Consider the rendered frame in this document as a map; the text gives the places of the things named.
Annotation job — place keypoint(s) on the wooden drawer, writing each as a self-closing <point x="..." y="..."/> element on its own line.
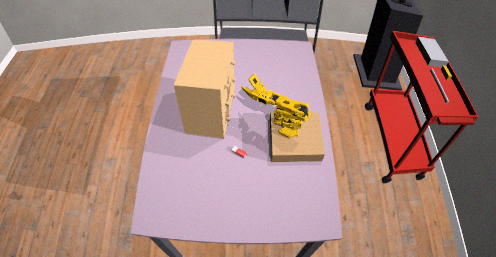
<point x="230" y="64"/>
<point x="230" y="79"/>
<point x="225" y="103"/>
<point x="226" y="119"/>
<point x="231" y="95"/>
<point x="224" y="86"/>

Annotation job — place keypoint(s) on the red and white eraser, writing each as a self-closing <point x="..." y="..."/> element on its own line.
<point x="239" y="152"/>

